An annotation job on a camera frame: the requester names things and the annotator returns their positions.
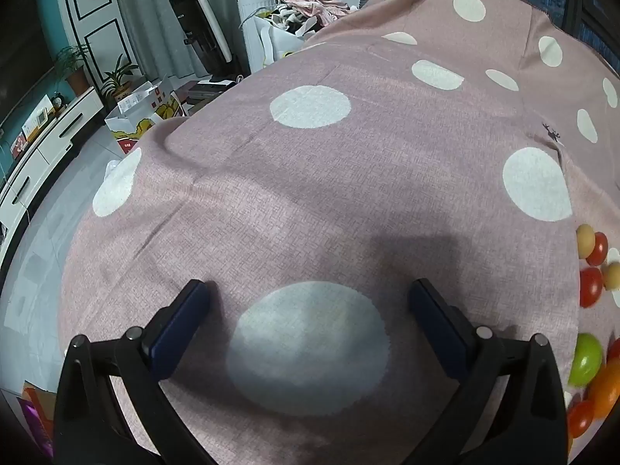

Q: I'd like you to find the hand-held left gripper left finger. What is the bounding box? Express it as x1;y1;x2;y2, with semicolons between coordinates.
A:
52;279;228;465

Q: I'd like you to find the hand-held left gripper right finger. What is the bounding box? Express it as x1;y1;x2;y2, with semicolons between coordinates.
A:
408;278;570;465

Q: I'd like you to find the small green fruit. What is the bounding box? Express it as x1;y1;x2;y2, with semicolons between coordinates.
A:
568;333;604;388

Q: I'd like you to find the red cherry tomato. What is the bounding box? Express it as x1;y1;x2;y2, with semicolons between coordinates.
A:
567;400;596;439
587;231;609;267
579;266;604;309

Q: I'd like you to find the orange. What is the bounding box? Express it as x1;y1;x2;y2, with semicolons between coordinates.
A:
587;363;620;420

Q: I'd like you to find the orange purple box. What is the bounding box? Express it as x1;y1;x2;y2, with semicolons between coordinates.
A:
16;382;55;458

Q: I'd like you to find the pink polka dot tablecloth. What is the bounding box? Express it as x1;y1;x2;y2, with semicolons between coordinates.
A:
58;0;620;465

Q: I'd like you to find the cardboard box yellow print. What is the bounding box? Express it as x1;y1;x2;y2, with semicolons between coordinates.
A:
105;76;189;157

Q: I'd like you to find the white tv cabinet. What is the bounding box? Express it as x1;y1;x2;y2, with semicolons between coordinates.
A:
0;86;105;257

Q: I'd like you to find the stack of dark books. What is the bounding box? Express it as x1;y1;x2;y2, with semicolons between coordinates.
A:
185;76;239;107

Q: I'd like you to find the white desk calendar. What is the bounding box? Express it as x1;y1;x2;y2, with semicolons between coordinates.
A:
21;94;55;142

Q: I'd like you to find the potted green plant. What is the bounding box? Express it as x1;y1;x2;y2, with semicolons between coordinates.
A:
54;45;92;96
98;55;140;103

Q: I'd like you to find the black upright vacuum cleaner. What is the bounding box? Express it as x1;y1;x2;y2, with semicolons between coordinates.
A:
169;0;234;77

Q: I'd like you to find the grey curtain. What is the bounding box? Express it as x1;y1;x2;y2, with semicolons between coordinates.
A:
103;0;245;79

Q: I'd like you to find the pile of pink clothes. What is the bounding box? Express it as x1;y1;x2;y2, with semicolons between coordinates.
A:
275;0;360;27

